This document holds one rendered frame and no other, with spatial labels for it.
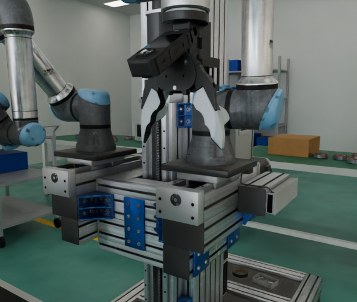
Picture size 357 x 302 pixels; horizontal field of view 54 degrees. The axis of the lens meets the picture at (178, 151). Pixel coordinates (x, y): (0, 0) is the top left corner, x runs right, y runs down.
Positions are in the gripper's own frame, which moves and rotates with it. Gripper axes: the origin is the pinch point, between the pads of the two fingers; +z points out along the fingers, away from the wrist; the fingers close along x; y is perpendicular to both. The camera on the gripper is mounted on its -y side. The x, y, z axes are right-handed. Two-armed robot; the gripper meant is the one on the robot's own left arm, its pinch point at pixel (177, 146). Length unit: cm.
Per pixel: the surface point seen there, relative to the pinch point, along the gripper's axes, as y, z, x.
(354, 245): 224, 96, -7
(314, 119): 638, 27, 111
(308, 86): 639, -34, 123
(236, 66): 586, -71, 245
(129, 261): 147, 115, 139
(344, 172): 221, 43, 3
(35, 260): 109, 115, 201
